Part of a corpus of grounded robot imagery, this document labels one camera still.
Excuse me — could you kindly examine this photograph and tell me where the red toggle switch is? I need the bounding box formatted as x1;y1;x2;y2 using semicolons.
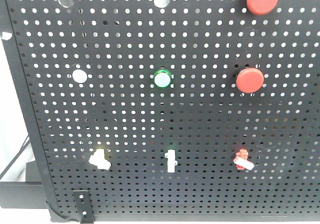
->
233;148;255;171

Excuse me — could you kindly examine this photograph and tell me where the black perforated pegboard panel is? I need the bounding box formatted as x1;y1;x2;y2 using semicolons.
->
0;0;320;222

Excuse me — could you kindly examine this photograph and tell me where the green ringed push button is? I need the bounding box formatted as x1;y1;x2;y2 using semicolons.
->
153;68;172;89

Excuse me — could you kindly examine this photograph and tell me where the lower red push button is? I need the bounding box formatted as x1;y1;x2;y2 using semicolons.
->
236;68;264;94

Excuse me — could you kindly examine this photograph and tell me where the black box tray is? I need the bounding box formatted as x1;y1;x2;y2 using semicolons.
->
0;161;47;209

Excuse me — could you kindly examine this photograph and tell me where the black mounting bracket clamp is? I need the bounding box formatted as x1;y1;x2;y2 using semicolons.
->
73;190;94;224

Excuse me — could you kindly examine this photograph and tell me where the black cable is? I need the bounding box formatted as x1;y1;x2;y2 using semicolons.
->
0;135;32;180

